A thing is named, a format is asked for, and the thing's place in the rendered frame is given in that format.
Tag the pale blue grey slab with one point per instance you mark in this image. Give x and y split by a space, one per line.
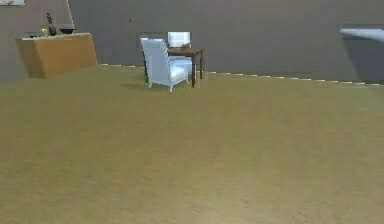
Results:
365 33

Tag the framed wall picture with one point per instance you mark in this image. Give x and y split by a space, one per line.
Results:
12 2

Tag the dark brown wooden table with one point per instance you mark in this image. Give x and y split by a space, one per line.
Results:
190 53

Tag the yellow green fruit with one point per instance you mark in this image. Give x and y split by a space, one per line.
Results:
44 32

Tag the orange wooden counter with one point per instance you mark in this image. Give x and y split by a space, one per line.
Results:
56 55

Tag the dark house plant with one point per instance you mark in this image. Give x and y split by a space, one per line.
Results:
51 26

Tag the small brown item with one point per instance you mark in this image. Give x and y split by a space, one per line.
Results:
185 46

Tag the white armchair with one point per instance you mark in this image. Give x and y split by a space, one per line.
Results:
161 65
179 41

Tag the black pan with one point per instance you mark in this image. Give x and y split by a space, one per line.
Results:
66 30

